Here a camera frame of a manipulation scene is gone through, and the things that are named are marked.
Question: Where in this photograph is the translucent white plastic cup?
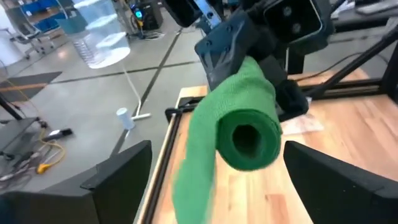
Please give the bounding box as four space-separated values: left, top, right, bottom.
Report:
116 107 136 131

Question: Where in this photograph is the grey office chair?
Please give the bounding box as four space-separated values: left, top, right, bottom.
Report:
6 26 58 60

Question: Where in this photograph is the white translucent lampshade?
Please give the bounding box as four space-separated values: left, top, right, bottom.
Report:
67 0 131 70

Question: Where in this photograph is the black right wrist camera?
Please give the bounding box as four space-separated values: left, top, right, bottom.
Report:
263 0 324 44

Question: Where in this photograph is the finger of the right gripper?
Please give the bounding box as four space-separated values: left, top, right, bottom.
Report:
259 55 310 122
194 11 261 91

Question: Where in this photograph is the dark grey floor mat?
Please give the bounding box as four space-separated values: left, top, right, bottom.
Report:
0 71 63 103

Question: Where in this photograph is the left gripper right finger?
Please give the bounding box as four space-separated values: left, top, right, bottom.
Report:
283 140 398 224

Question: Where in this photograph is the blue storage bins shelf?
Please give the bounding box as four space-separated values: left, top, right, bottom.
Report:
17 0 69 34

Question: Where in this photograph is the clear plastic bag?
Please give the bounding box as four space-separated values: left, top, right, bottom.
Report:
279 112 325 137

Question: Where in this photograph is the yellow cable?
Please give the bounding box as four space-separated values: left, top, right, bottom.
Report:
35 127 67 175

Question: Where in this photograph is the white lamp stand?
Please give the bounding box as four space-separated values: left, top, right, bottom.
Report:
121 65 153 122

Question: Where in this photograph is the dark green bandage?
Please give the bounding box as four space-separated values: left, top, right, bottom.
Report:
172 55 283 224

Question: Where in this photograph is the black cable tangle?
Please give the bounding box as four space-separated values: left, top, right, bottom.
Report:
0 146 43 190

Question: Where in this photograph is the black plug block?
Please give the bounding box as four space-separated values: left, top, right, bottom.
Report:
42 128 74 142

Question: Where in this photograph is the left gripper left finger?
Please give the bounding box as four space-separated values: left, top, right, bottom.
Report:
0 140 153 224

